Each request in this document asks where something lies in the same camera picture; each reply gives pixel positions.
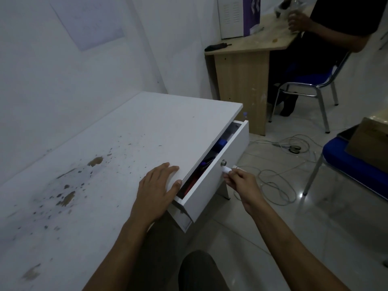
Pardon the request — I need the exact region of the brown cardboard box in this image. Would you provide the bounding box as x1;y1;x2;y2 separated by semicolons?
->
345;117;388;175

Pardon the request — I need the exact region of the black tool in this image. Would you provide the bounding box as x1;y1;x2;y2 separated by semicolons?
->
194;157;216;180

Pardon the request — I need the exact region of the person's left forearm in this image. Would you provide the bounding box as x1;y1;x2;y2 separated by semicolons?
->
82;213;164;291

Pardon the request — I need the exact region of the black folded umbrella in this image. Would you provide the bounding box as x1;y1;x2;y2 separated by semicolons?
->
206;43;233;53

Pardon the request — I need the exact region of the white device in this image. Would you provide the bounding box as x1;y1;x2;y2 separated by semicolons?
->
273;0;307;19

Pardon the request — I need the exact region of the person's right forearm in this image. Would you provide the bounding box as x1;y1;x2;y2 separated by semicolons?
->
245;203;352;291

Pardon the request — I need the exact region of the white desk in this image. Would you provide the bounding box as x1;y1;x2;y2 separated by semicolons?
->
0;91;244;291

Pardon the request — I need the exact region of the grey cable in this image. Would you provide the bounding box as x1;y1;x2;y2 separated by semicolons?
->
249;134;317;156

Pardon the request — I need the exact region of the white drawer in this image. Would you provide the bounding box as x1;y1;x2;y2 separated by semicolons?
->
173;119;250;223

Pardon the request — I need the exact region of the blue metal frame chair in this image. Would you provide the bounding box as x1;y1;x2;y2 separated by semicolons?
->
303;136;388;204
268;51;352;134

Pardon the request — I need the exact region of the white vented box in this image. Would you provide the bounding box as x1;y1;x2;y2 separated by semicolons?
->
217;0;245;40

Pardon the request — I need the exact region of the wooden desk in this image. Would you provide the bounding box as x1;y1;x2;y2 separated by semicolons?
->
205;4;316;137

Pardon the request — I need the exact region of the purple and white box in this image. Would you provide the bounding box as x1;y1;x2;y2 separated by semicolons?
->
242;0;262;36

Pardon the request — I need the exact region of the person's right hand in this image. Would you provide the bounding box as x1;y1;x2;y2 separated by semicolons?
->
223;168;268;216

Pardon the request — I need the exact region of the person's left hand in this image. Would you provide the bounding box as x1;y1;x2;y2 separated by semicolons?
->
130;162;183;226

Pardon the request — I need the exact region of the white looped cable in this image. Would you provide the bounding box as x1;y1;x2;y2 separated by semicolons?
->
233;165;322;207

